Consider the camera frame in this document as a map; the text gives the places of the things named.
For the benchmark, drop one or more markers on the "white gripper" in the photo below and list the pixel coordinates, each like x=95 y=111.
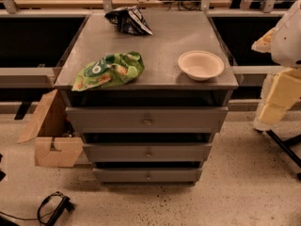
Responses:
x=289 y=42

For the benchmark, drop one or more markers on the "grey bottom drawer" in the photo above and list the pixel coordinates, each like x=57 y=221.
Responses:
x=147 y=175

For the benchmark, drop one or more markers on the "grey drawer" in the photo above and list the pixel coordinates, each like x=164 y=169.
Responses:
x=147 y=119
x=146 y=152
x=147 y=175

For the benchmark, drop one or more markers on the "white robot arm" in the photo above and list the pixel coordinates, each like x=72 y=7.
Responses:
x=282 y=90

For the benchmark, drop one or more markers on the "grey top drawer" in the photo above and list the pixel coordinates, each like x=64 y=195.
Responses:
x=147 y=119

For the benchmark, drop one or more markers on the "grey drawer cabinet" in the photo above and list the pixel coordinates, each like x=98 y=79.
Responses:
x=161 y=84

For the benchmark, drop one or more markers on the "grey middle drawer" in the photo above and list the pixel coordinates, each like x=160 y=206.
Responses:
x=146 y=152

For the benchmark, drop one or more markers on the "black stand leg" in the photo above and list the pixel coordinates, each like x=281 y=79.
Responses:
x=286 y=145

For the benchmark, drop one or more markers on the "white paper bowl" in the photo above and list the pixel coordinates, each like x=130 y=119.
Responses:
x=201 y=65

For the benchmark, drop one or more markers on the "green chip bag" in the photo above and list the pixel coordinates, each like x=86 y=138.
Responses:
x=110 y=71

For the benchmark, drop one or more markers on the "black crumpled snack bag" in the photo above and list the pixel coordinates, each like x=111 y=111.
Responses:
x=129 y=20

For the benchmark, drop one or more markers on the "brown cardboard box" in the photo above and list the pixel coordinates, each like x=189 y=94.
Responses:
x=55 y=145

